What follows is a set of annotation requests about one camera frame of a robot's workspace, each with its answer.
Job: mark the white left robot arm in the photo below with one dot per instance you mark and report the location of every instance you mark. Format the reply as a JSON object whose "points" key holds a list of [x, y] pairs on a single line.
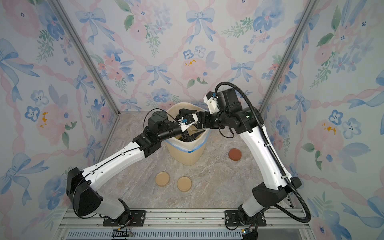
{"points": [[83, 185]]}

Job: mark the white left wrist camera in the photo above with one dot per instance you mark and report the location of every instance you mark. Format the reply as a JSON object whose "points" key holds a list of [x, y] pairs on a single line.
{"points": [[188, 121]]}

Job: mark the tan jar lid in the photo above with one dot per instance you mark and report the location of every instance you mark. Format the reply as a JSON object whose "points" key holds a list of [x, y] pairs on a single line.
{"points": [[162, 179]]}

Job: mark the light wood jar lid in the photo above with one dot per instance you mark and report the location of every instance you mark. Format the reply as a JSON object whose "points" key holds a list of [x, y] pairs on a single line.
{"points": [[184, 184]]}

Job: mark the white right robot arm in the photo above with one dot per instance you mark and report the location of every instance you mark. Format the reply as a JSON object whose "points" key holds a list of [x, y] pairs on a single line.
{"points": [[231, 108]]}

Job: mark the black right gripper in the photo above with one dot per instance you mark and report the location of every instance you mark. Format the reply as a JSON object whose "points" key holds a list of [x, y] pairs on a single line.
{"points": [[207, 124]]}

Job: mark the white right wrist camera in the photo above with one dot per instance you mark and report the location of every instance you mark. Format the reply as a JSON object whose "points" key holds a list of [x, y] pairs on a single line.
{"points": [[211, 100]]}

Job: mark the cream ribbed trash bin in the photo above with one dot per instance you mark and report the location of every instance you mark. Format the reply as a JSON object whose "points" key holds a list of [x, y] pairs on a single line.
{"points": [[185, 153]]}

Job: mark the aluminium mounting rail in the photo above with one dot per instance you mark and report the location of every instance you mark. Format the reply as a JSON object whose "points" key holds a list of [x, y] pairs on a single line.
{"points": [[184, 224]]}

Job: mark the red jar lid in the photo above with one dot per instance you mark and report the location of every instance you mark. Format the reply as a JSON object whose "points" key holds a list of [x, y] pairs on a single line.
{"points": [[235, 154]]}

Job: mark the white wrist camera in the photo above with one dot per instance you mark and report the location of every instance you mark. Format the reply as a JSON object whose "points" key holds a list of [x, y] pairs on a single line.
{"points": [[211, 100], [188, 121]]}

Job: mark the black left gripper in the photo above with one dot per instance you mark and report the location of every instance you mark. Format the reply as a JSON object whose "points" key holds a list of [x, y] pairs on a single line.
{"points": [[186, 136]]}

